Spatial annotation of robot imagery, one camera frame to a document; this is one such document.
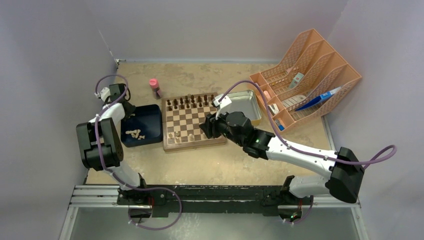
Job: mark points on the white stapler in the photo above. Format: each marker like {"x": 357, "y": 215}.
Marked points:
{"x": 273, "y": 108}

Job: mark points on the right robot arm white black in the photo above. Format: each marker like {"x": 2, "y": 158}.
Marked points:
{"x": 336, "y": 172}

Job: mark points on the gold metal tin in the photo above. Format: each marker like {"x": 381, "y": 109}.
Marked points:
{"x": 245, "y": 102}

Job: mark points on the orange plastic file organizer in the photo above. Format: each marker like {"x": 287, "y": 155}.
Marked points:
{"x": 324, "y": 69}

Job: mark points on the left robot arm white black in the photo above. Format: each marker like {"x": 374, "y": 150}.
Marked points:
{"x": 102, "y": 150}

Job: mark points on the blue grey marker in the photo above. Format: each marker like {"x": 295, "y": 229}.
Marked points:
{"x": 279, "y": 125}

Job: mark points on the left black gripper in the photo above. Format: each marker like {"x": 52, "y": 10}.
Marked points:
{"x": 131, "y": 109}

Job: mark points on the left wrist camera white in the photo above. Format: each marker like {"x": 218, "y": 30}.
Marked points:
{"x": 104, "y": 94}

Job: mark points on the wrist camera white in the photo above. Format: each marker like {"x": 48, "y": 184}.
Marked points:
{"x": 222, "y": 103}
{"x": 104, "y": 94}

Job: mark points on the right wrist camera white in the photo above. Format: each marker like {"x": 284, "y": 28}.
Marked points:
{"x": 222, "y": 103}

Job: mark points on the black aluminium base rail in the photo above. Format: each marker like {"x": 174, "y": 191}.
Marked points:
{"x": 162, "y": 200}

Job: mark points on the white card pack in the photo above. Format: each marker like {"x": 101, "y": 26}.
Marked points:
{"x": 296, "y": 79}

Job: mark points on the dark blue tin lid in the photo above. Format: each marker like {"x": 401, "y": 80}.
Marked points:
{"x": 147, "y": 118}

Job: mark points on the pink eraser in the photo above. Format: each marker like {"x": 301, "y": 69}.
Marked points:
{"x": 267, "y": 95}

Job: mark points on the pink capped bottle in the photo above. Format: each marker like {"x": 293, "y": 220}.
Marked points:
{"x": 155, "y": 87}

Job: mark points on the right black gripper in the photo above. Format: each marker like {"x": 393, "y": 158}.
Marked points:
{"x": 210, "y": 127}

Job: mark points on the wooden chess board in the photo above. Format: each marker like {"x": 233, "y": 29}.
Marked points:
{"x": 187, "y": 121}

